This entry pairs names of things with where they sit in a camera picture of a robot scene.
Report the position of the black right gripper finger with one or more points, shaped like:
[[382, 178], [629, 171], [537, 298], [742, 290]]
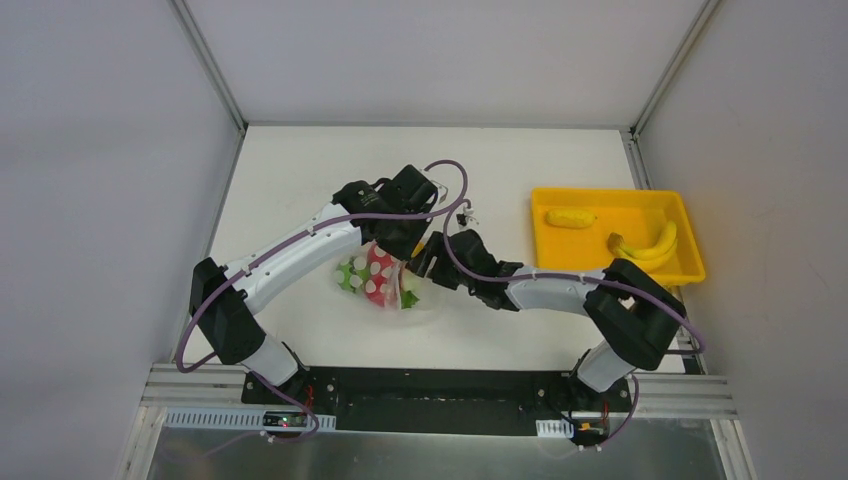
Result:
[[424, 270], [431, 250]]

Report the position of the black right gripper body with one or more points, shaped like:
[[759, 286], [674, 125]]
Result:
[[432, 262]]

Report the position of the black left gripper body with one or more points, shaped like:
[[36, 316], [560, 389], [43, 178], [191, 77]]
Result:
[[399, 241]]

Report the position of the clear zip top bag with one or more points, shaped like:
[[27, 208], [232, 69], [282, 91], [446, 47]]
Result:
[[431, 301]]

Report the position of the yellow fake corn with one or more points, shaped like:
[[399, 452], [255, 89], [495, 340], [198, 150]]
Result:
[[569, 218]]

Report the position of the yellow fake banana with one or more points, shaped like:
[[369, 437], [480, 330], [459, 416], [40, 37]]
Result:
[[647, 258]]

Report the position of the white fake radish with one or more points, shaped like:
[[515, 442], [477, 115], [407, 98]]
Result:
[[409, 286]]

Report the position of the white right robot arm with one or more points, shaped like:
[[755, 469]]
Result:
[[636, 317]]

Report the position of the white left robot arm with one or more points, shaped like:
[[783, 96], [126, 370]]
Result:
[[225, 299]]

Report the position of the orange fake food ball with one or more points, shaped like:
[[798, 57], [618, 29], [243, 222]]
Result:
[[417, 250]]

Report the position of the red fake food ball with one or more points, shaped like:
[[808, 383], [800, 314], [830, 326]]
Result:
[[381, 286]]

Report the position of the green fake food ball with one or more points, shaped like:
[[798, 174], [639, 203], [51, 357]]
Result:
[[346, 277]]

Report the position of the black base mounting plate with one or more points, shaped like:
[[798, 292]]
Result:
[[459, 402]]

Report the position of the yellow plastic tray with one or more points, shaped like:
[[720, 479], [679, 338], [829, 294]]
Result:
[[585, 229]]

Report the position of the aluminium frame rail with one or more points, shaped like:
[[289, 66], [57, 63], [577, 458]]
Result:
[[238, 125]]

